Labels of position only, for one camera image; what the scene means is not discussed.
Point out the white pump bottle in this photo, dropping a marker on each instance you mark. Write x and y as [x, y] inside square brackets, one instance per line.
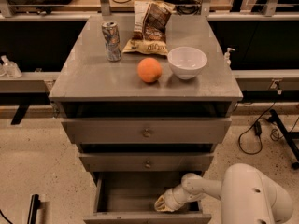
[227, 55]

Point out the grey bottom drawer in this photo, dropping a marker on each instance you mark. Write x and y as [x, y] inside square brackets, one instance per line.
[129, 198]

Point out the grey top drawer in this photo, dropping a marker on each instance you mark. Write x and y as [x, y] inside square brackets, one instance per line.
[147, 131]

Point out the grey drawer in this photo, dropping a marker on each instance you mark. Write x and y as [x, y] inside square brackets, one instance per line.
[153, 162]
[129, 198]
[147, 131]

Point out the orange fruit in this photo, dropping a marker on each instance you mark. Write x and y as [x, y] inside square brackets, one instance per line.
[149, 70]

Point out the black stand leg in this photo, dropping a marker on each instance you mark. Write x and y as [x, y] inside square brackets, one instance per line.
[289, 136]

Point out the grey middle drawer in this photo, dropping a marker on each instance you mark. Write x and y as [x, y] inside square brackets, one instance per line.
[153, 162]

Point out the black bar on floor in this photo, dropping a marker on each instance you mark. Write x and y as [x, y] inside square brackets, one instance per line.
[34, 206]

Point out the grey drawer cabinet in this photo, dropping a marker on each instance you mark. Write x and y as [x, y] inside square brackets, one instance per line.
[91, 87]

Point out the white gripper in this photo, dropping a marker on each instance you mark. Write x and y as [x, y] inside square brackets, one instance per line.
[173, 198]

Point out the clear sanitizer bottle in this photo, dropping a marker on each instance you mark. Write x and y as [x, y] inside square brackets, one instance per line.
[11, 68]

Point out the white bowl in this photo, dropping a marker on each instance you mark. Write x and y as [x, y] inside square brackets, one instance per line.
[186, 62]

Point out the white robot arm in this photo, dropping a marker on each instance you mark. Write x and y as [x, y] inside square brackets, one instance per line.
[247, 196]

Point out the silver drink can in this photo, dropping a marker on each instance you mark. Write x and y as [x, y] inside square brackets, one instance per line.
[110, 33]

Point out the brown chip bag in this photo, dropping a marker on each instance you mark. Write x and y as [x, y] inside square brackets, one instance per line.
[149, 34]

